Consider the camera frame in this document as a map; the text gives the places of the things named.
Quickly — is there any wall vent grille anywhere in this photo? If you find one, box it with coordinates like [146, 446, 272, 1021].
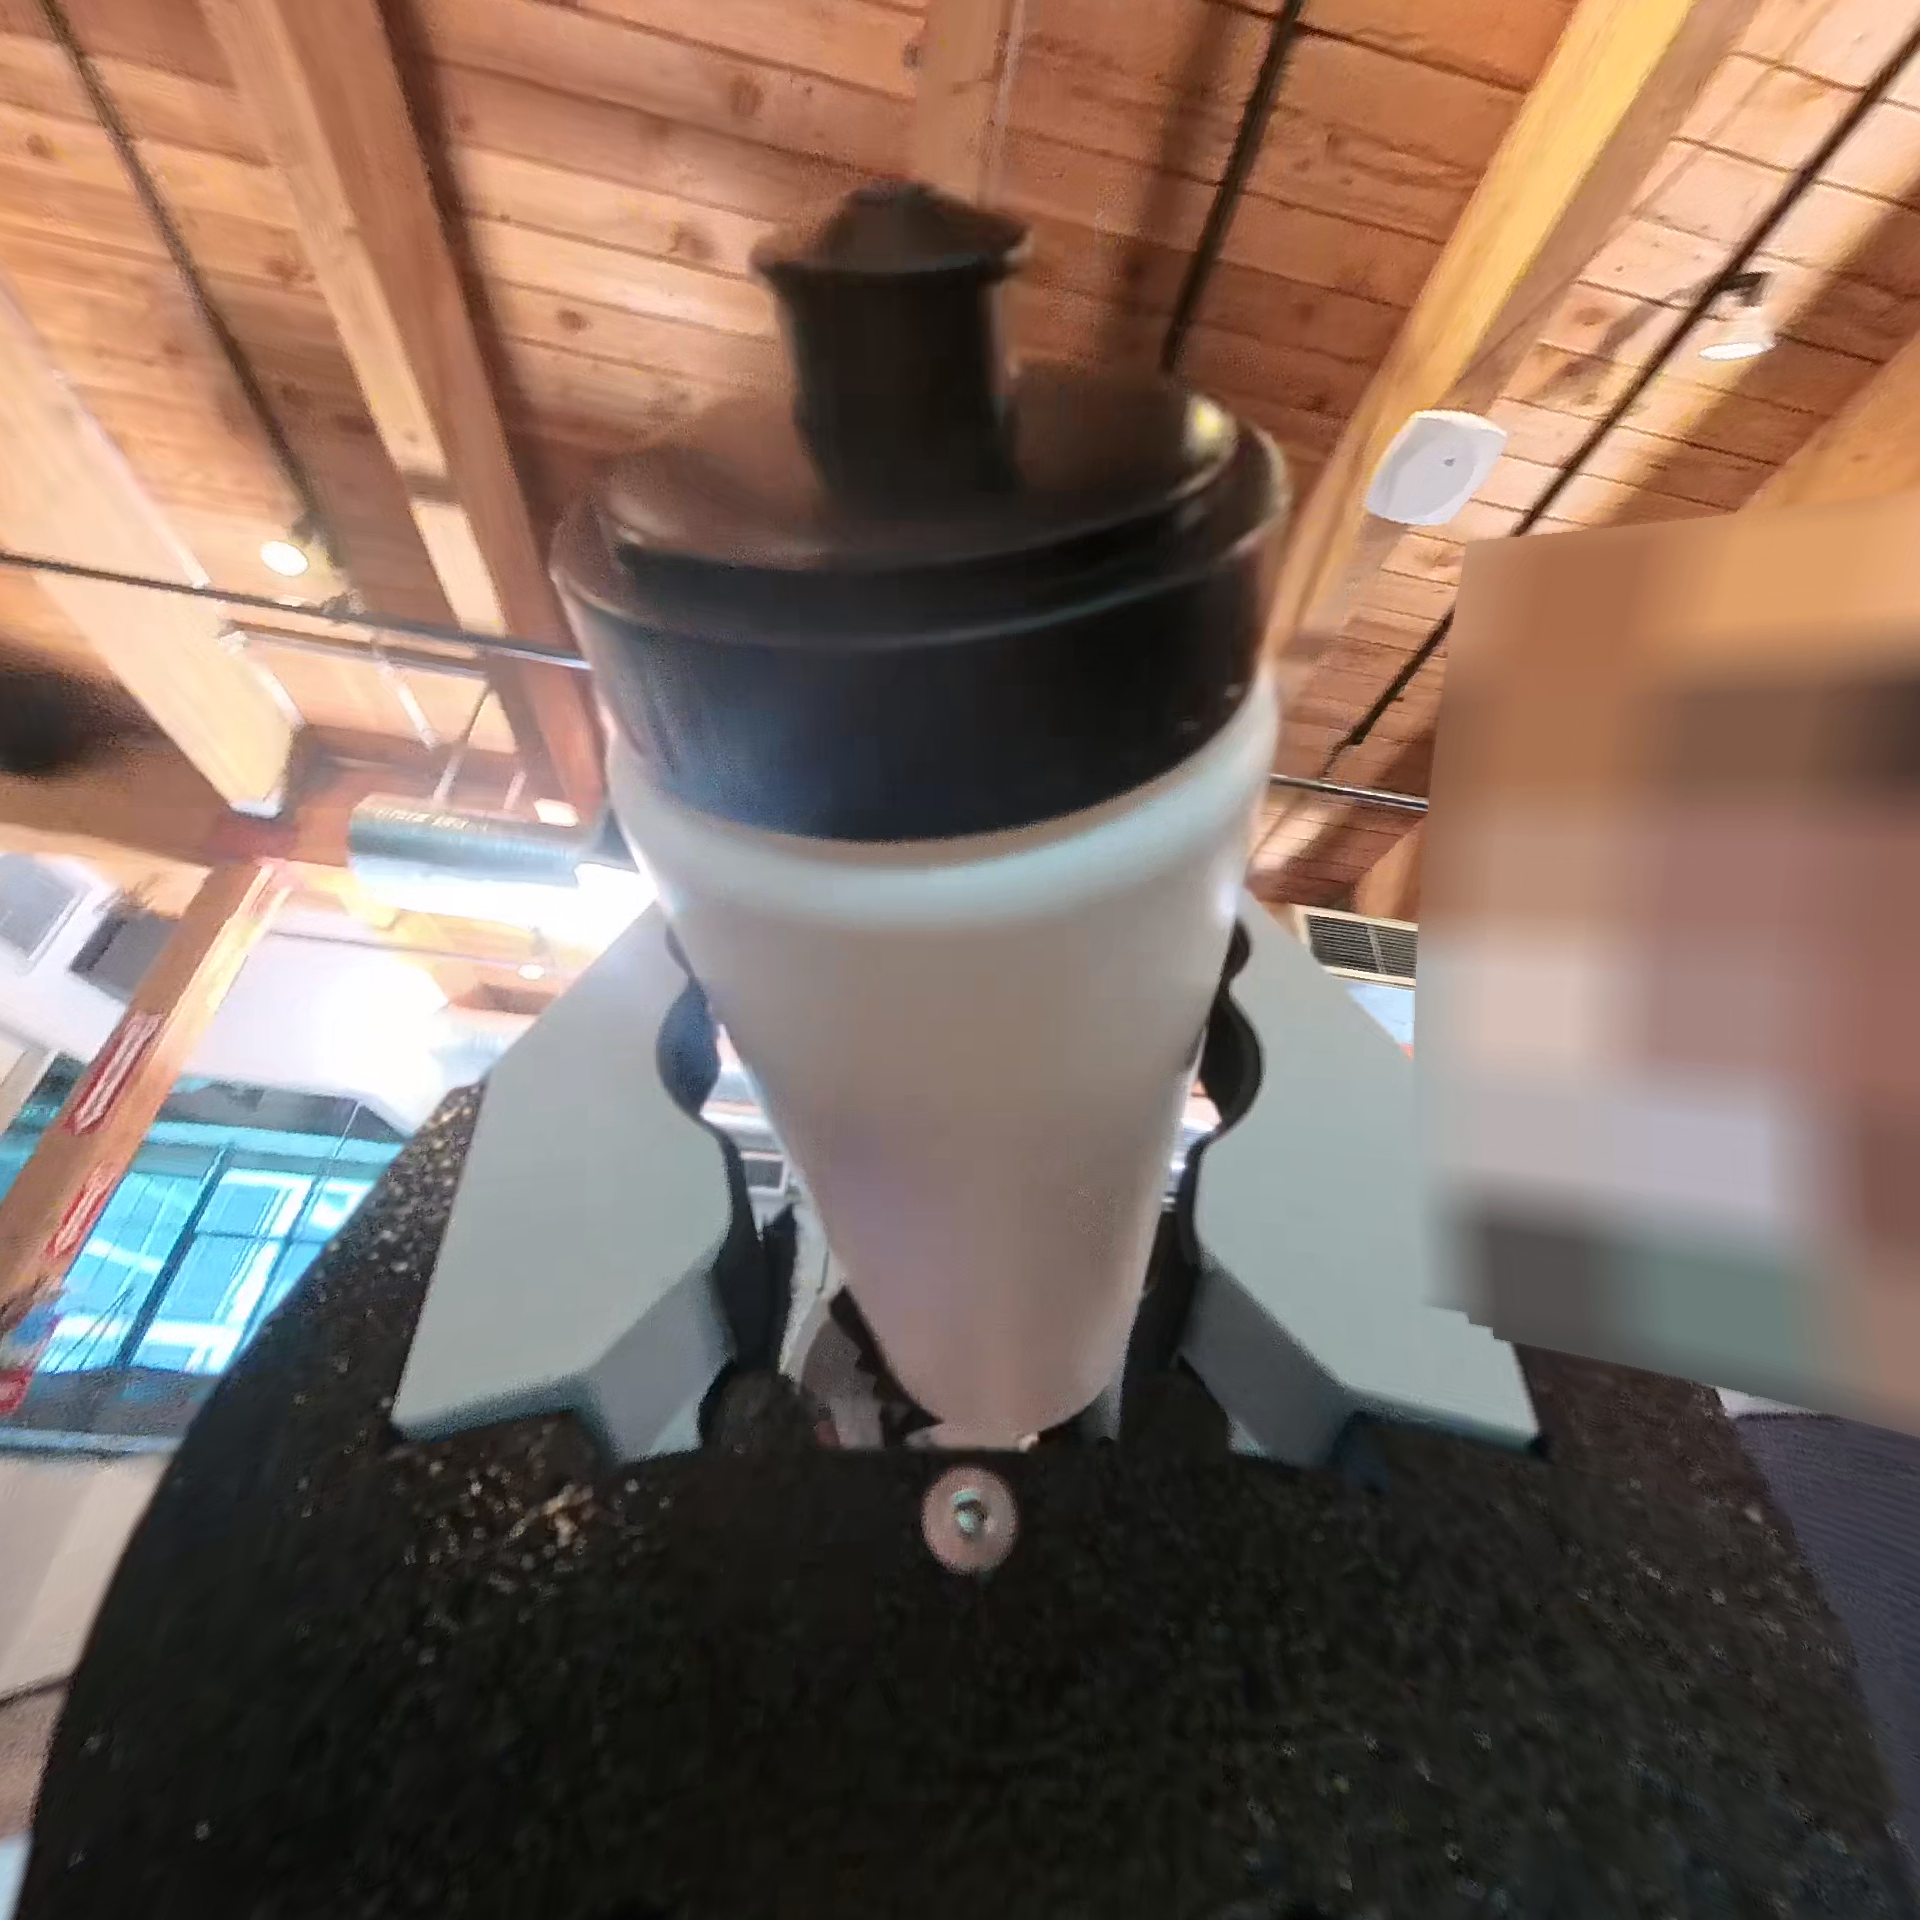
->
[0, 858, 85, 956]

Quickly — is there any white ceiling sensor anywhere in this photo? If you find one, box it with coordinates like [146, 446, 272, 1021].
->
[1367, 407, 1509, 529]

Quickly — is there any white vent grille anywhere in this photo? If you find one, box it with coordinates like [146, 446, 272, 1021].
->
[1299, 906, 1421, 986]

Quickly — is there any white bottle with black cap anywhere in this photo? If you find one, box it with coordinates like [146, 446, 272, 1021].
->
[548, 178, 1292, 1448]

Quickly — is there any large silver air duct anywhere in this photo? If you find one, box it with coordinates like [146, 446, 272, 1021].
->
[347, 795, 604, 891]

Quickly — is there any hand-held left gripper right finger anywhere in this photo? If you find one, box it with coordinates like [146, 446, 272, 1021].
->
[1118, 901, 1545, 1474]

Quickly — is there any wooden post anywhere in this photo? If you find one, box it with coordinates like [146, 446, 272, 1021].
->
[0, 857, 293, 1322]

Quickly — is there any black wall speaker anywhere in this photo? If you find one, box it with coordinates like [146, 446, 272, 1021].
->
[76, 906, 179, 1002]

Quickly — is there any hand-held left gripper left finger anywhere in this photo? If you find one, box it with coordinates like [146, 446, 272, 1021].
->
[392, 909, 796, 1466]

